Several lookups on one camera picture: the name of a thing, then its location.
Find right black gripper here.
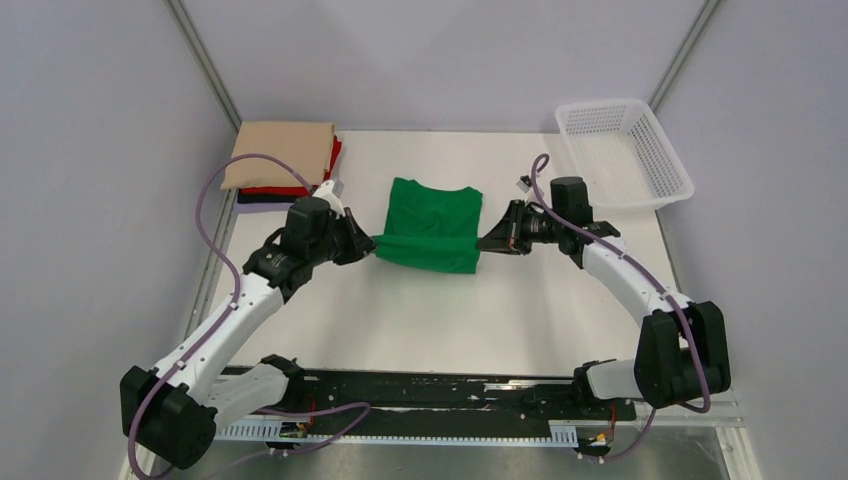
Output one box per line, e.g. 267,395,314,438
476,199,564,255

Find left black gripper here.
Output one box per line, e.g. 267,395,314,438
308,206,378,266

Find green t shirt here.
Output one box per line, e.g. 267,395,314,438
374,177,483,274

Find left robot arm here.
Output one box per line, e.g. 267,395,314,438
119,197,377,479

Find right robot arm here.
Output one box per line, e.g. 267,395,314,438
476,177,731,418

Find folded red t shirt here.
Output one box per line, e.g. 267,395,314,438
239,135,344,201

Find folded beige t shirt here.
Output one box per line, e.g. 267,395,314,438
220,121,335,190

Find folded black t shirt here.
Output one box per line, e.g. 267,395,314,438
237,191,309,205

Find white plastic basket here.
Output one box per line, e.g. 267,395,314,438
554,98,695,212

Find right corner metal strip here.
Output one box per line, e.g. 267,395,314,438
648,0,724,112

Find corner metal strip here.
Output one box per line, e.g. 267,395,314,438
164,0,242,131
648,0,724,112

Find left corner metal strip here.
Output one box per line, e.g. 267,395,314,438
164,0,242,131

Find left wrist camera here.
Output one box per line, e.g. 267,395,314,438
312,179,346,217

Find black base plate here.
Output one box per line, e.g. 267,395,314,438
225,367,639,440

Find white slotted cable duct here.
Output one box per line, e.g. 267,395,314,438
215,417,579,448

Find aluminium frame rail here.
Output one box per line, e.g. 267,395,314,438
652,390,745,428

